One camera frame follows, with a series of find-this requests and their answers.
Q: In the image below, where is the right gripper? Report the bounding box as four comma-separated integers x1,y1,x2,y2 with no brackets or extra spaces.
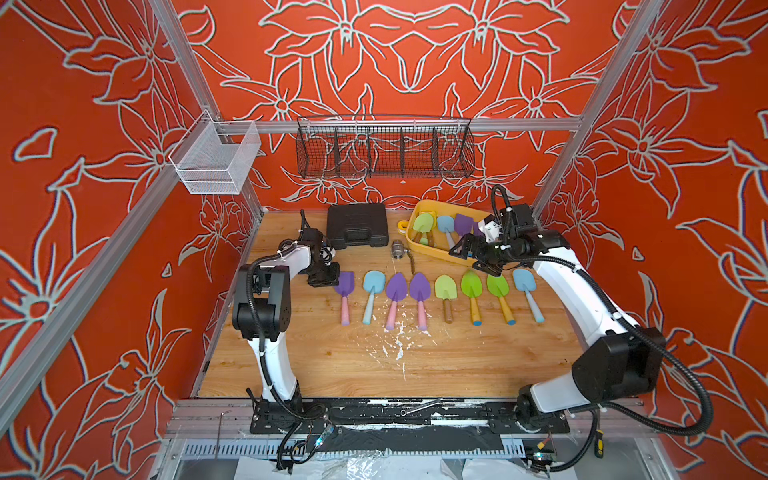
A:
454,231,523,274

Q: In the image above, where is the purple square shovel pink handle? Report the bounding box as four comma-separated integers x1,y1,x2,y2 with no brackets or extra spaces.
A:
335,271,355,326

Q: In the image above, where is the green shovel yellow handle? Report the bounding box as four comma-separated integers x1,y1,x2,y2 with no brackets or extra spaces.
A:
486,275,516,325
461,270,483,326

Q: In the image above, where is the light green shovel wooden handle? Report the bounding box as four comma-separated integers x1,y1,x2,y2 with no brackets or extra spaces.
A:
434,275,457,324

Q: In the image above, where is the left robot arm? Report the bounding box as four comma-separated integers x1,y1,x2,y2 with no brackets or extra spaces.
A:
232,225,340,421

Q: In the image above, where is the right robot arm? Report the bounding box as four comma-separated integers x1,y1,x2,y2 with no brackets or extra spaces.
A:
449,204,714,436

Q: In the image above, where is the blue shovel in box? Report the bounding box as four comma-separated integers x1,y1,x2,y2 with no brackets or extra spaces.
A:
437,215,456,250

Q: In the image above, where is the yellow plastic storage box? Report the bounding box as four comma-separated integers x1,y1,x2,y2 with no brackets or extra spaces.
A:
406,200,490,267

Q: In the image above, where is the black plastic tool case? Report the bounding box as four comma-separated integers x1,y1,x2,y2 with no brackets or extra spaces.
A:
326,203,389,250

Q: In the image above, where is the yellow black screwdriver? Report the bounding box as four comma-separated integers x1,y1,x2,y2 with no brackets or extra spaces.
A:
594,429,605,459

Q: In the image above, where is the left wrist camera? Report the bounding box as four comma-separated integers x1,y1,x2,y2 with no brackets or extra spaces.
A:
298,227,334,265

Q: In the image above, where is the green shovel brown wooden handle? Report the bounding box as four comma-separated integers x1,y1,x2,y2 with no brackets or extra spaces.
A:
413,212,435,246

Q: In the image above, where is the black wire wall basket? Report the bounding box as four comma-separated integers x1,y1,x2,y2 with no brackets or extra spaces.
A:
295,114,476,180

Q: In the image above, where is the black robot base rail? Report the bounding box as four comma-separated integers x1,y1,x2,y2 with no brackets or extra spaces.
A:
248,395,571,436

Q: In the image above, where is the clear plastic wall bin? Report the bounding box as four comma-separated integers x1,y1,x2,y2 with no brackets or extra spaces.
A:
169,111,262,195

